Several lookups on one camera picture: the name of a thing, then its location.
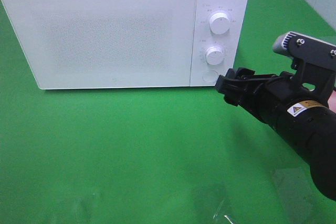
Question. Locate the white microwave knob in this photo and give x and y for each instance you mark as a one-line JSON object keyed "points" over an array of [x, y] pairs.
{"points": [[214, 55], [219, 22]]}

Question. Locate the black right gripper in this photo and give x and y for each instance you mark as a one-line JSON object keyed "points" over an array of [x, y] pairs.
{"points": [[287, 102]]}

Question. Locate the lower white microwave knob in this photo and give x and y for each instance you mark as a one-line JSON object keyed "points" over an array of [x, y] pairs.
{"points": [[214, 55]]}

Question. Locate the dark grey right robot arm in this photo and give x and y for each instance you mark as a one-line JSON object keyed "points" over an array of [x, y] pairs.
{"points": [[317, 149]]}

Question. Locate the round white door button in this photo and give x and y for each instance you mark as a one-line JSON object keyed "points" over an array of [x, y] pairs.
{"points": [[210, 76]]}

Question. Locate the upper white microwave knob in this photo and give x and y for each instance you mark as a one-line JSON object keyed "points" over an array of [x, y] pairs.
{"points": [[219, 22]]}

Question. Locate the white microwave door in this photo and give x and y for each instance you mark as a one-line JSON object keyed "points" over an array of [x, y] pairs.
{"points": [[80, 44]]}

